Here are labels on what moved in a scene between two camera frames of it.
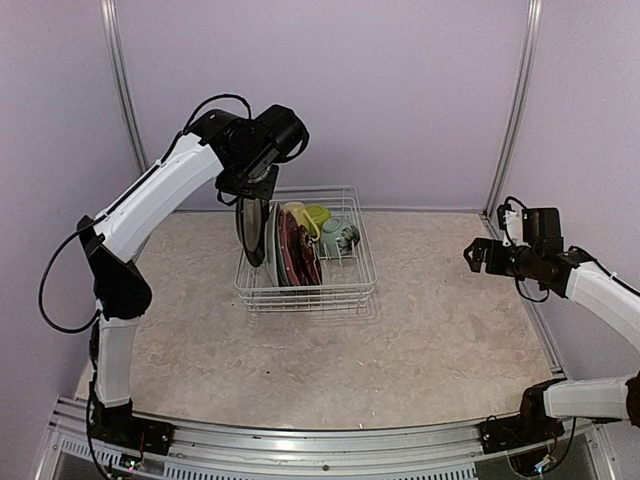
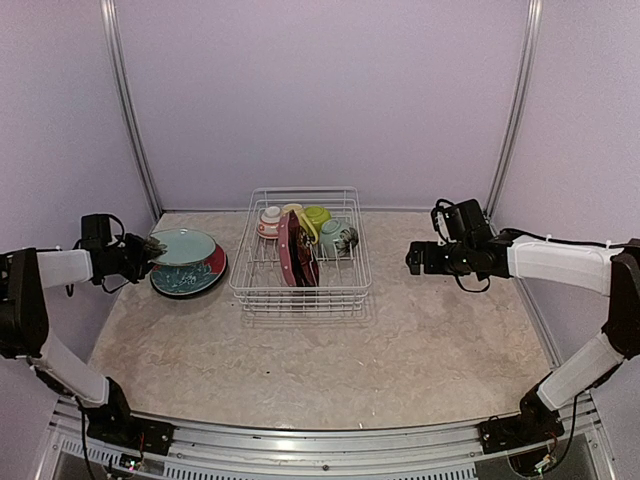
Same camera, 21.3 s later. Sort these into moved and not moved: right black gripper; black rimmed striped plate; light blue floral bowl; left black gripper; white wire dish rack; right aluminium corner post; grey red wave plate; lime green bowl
Moved: right black gripper; left black gripper; grey red wave plate; black rimmed striped plate
Not moved: right aluminium corner post; light blue floral bowl; lime green bowl; white wire dish rack
